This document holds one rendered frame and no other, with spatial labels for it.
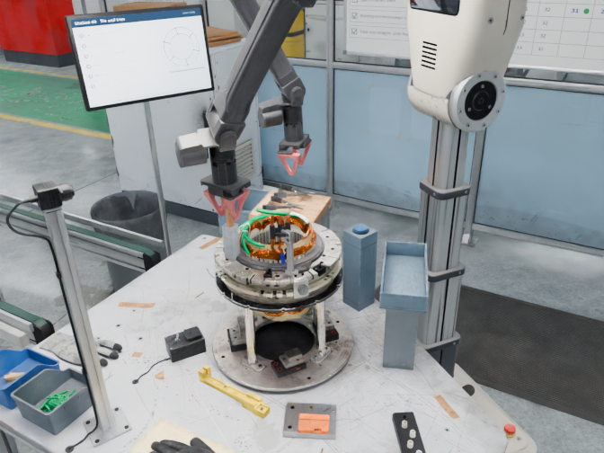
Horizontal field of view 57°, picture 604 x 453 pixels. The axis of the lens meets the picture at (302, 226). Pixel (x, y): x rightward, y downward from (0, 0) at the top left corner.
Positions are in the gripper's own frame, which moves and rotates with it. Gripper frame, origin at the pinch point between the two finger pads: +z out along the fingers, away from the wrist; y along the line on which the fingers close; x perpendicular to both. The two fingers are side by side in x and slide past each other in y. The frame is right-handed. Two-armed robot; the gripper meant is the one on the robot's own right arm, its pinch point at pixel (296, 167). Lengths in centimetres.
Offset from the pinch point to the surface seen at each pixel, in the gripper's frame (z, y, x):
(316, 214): 10.2, 9.8, 9.1
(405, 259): 14.8, 21.2, 37.3
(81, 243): 42, -5, -97
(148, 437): 36, 77, -12
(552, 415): 121, -40, 90
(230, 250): 3.1, 45.3, -1.1
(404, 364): 37, 37, 40
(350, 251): 19.5, 13.1, 19.9
